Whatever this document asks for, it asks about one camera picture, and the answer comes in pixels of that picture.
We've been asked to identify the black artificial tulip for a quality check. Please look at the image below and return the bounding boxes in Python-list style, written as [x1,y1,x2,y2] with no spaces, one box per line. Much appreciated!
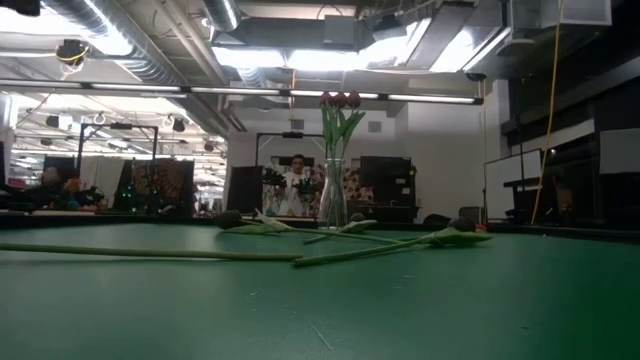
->
[214,208,406,246]
[302,212,379,246]
[291,216,494,269]

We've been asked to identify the black table frame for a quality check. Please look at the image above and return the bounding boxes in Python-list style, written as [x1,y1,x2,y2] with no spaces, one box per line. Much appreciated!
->
[0,212,640,246]

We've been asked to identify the tall clear glass vase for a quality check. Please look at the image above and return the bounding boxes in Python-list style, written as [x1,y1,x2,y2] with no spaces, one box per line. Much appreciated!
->
[318,158,350,231]

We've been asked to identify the black overhead rig frame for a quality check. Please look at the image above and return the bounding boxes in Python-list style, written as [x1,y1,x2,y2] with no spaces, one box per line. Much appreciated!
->
[76,122,160,216]
[254,130,331,169]

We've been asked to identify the dark red artificial tulip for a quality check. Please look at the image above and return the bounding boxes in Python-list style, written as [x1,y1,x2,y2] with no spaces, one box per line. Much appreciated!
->
[337,90,367,226]
[319,91,337,226]
[333,91,349,226]

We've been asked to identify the silver spiral air duct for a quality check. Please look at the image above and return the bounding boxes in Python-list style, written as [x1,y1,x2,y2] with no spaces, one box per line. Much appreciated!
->
[42,0,236,136]

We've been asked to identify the flower bouquet in vase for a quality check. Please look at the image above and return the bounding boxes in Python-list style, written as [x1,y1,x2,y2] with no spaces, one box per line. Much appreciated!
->
[63,176,85,201]

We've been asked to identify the green table mat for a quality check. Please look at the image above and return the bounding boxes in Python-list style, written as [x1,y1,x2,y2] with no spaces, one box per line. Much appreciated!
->
[0,222,640,360]

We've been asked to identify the patterned hanging cloth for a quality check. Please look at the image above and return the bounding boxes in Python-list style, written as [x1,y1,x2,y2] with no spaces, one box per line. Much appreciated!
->
[132,158,195,217]

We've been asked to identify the floral cloth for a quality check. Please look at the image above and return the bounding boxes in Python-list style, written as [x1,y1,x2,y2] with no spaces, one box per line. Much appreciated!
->
[309,167,374,204]

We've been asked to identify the black panel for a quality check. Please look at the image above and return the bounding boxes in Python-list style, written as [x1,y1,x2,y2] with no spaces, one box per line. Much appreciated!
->
[227,165,265,215]

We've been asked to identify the yellow cable reel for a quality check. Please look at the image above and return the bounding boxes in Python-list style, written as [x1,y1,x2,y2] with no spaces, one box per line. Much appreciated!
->
[54,38,91,66]

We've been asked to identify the whiteboard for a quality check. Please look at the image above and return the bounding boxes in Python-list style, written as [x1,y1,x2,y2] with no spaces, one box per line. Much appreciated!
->
[483,148,544,221]

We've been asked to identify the grey ceiling box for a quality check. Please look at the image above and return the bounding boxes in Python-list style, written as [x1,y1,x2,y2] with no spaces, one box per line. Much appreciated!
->
[323,14,357,49]

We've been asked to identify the person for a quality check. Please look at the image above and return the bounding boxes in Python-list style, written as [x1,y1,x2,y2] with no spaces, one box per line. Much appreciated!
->
[35,166,69,209]
[272,153,319,217]

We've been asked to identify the black cabinet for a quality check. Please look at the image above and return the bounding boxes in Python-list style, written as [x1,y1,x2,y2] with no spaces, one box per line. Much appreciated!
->
[358,155,419,224]

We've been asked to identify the long LED light bar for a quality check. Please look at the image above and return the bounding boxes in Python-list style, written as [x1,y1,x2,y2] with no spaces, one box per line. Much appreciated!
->
[0,78,485,106]

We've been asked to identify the yellow hanging cable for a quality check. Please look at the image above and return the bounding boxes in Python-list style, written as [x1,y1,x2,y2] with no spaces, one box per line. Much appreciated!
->
[529,0,565,226]

